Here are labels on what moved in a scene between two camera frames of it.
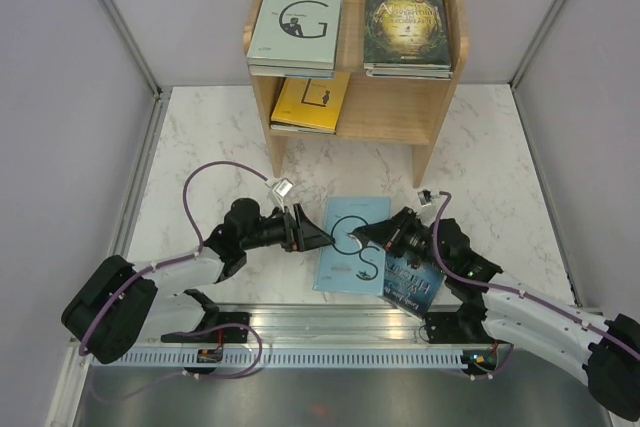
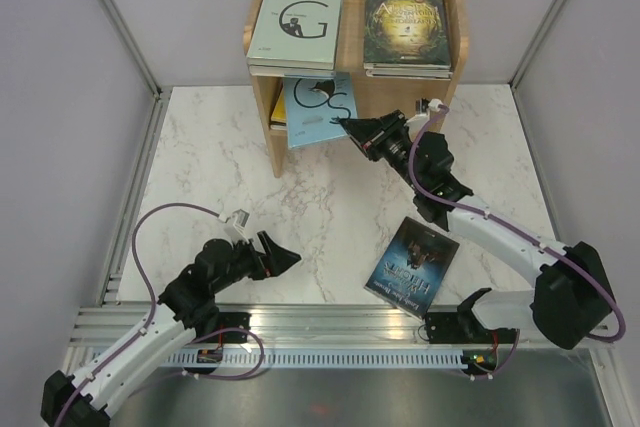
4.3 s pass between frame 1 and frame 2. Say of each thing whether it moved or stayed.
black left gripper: moved
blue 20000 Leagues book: stayed
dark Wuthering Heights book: stayed
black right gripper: moved
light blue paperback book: moved
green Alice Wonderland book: stayed
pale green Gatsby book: stayed
